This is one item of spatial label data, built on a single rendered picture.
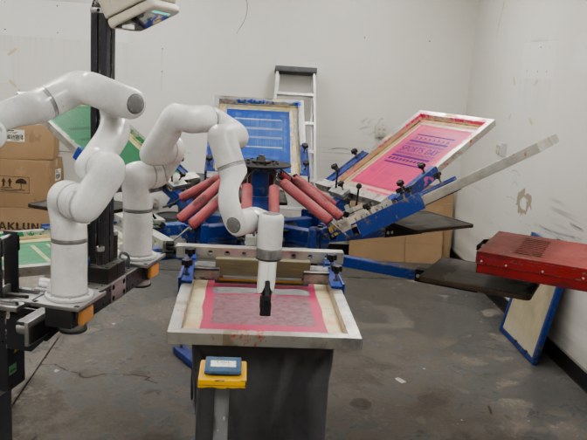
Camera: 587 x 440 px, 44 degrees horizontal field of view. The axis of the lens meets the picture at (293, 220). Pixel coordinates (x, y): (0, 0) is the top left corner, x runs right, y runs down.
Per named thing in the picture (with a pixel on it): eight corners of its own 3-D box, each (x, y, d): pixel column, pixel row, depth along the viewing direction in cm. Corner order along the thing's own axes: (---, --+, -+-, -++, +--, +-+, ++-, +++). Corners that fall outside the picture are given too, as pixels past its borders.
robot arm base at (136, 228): (102, 257, 234) (102, 210, 231) (119, 249, 246) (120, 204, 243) (147, 263, 231) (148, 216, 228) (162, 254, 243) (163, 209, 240)
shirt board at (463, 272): (542, 291, 321) (544, 273, 320) (528, 316, 286) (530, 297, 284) (275, 243, 378) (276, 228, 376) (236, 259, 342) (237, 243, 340)
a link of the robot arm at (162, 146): (164, 86, 213) (202, 86, 230) (107, 179, 230) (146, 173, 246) (196, 119, 210) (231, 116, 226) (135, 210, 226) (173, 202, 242)
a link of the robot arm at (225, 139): (169, 111, 217) (199, 110, 230) (191, 178, 217) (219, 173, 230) (210, 92, 209) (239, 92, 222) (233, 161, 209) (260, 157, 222)
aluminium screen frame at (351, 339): (361, 350, 219) (362, 338, 219) (166, 344, 215) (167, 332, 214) (331, 275, 296) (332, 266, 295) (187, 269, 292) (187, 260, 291)
